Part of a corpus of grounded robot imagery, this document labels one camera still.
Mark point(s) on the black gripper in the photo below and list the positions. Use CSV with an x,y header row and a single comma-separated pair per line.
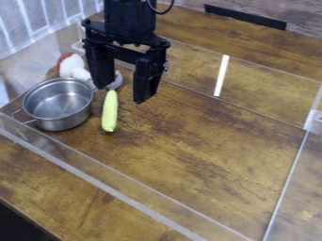
x,y
105,46

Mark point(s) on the green handled metal spoon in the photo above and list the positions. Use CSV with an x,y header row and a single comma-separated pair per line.
x,y
109,105

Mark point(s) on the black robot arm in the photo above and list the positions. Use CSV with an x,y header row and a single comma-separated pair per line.
x,y
127,16

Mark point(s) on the red and white toy mushroom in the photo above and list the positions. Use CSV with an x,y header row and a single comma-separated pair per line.
x,y
71,67

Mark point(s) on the clear acrylic stand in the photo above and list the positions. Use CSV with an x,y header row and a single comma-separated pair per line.
x,y
77,45

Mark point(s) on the stainless steel pot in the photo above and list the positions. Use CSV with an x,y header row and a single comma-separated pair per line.
x,y
57,104

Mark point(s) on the black strip on table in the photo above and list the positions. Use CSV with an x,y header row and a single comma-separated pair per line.
x,y
246,17

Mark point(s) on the clear acrylic front barrier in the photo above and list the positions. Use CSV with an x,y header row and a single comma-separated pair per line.
x,y
170,212

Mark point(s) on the clear acrylic barrier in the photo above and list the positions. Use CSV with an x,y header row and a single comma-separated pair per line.
x,y
297,217
170,212

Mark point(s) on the clear acrylic right barrier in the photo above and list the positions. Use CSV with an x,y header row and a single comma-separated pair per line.
x,y
297,217

